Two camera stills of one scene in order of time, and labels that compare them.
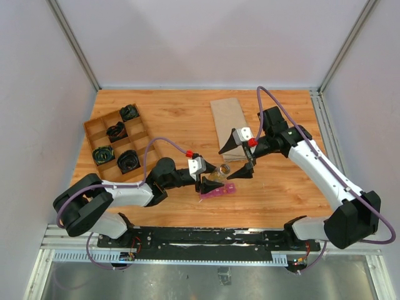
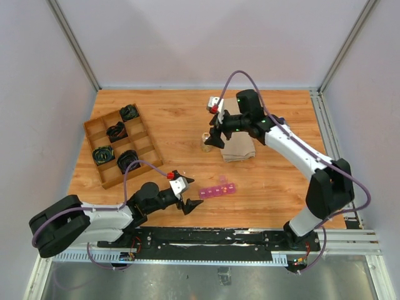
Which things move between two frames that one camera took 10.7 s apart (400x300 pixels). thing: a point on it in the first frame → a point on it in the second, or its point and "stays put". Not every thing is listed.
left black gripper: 207,185 → 189,205
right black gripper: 245,172 → 215,139
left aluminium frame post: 54,6 stays put
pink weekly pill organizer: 228,188 stays put
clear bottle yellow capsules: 220,174 → 205,147
